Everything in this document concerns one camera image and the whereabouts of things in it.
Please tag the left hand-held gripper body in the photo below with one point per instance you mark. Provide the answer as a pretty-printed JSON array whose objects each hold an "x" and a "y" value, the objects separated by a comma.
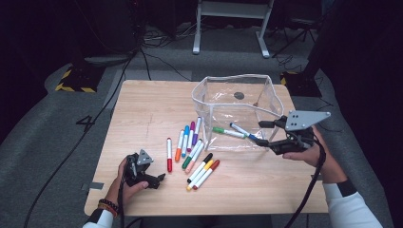
[{"x": 144, "y": 157}]

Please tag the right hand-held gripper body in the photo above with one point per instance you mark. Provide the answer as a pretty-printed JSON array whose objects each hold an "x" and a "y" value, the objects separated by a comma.
[{"x": 301, "y": 119}]

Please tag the pink marker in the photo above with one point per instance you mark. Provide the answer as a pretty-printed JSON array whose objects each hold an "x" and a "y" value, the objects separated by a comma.
[{"x": 189, "y": 168}]

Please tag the transparent pouch with white trim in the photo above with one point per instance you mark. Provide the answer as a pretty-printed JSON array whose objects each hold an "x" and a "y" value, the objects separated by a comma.
[{"x": 228, "y": 144}]

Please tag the light blue marker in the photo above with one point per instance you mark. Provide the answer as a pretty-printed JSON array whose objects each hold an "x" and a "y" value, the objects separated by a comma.
[{"x": 186, "y": 129}]

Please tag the yellow marker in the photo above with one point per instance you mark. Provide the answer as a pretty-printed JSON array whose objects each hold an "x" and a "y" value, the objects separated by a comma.
[{"x": 208, "y": 164}]

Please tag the black marker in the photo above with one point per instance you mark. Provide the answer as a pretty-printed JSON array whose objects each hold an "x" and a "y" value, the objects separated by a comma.
[{"x": 207, "y": 156}]

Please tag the dark red marker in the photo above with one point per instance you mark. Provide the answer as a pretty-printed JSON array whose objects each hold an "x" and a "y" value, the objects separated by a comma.
[{"x": 214, "y": 164}]

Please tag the magenta marker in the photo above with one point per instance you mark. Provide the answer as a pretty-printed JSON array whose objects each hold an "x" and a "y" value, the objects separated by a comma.
[{"x": 192, "y": 125}]

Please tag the person's left hand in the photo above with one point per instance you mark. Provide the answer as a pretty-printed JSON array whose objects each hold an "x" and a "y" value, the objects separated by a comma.
[{"x": 118, "y": 193}]

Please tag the person's right hand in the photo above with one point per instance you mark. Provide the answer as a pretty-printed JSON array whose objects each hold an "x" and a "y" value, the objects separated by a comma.
[{"x": 323, "y": 161}]

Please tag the orange marker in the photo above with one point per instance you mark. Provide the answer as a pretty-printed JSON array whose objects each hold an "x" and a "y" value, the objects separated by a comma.
[{"x": 178, "y": 156}]

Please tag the dark green marker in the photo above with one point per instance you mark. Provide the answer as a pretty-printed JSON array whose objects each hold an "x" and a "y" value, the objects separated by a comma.
[{"x": 186, "y": 164}]

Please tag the black yellow striped stand base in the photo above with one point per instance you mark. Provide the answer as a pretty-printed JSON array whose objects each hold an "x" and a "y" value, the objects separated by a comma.
[
  {"x": 301, "y": 85},
  {"x": 79, "y": 80}
]

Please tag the grey round table grommet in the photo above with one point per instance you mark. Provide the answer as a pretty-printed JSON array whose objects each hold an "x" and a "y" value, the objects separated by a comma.
[{"x": 239, "y": 95}]

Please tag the purple marker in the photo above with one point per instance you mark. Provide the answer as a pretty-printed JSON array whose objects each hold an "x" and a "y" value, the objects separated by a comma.
[{"x": 195, "y": 139}]

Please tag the grey tape strip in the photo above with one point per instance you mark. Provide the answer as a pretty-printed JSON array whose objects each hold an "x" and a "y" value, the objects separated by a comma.
[{"x": 95, "y": 186}]

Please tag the black tripod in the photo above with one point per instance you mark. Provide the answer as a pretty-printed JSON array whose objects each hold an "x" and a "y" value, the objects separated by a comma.
[{"x": 290, "y": 42}]

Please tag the grey stand base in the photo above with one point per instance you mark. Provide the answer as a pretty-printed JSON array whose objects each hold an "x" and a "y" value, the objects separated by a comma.
[{"x": 104, "y": 60}]

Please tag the white desk frame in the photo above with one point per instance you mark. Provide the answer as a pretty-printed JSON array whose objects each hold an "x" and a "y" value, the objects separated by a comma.
[{"x": 231, "y": 9}]

